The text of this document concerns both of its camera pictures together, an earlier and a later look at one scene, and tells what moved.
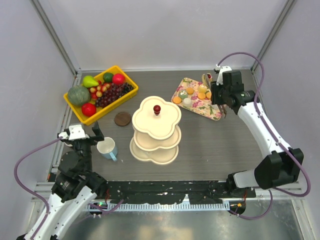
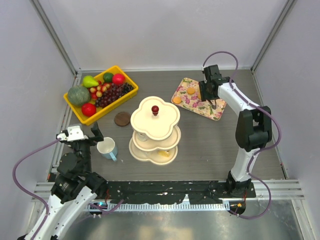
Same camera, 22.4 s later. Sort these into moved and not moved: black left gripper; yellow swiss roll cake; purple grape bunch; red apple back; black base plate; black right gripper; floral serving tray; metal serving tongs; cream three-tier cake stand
Moved: black right gripper; metal serving tongs; yellow swiss roll cake
Not moved: black left gripper; purple grape bunch; cream three-tier cake stand; floral serving tray; black base plate; red apple back
